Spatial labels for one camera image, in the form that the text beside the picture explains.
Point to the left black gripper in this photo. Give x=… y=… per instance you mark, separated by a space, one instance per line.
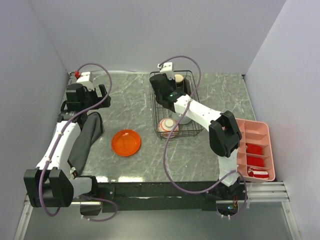
x=93 y=92

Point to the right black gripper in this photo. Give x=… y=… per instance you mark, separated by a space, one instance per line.
x=172 y=82

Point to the beige brown ceramic cup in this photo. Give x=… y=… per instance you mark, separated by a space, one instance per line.
x=179 y=81

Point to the celadon green bowl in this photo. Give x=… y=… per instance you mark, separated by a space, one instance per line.
x=185 y=120

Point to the orange white patterned bowl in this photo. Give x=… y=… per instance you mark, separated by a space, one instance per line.
x=165 y=126

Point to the red floral lacquer plate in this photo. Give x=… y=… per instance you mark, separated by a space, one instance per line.
x=187 y=87

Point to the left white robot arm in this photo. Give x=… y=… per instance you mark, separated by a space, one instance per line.
x=57 y=179

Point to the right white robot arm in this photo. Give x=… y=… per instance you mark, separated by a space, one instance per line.
x=224 y=132

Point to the dark grey cloth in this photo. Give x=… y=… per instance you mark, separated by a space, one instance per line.
x=91 y=131

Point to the orange plastic plate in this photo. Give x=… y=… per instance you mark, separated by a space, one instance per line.
x=126 y=142

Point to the red cloth in tray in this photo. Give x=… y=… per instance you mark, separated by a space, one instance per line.
x=253 y=149
x=255 y=161

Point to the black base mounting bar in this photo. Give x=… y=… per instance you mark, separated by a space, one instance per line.
x=148 y=196

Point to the pink divided plastic tray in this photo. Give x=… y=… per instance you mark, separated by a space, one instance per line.
x=257 y=133

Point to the red white striped cloth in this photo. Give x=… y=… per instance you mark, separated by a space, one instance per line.
x=257 y=173

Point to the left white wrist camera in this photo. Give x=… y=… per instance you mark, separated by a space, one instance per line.
x=85 y=79

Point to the aluminium rail frame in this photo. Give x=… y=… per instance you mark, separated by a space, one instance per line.
x=267 y=215

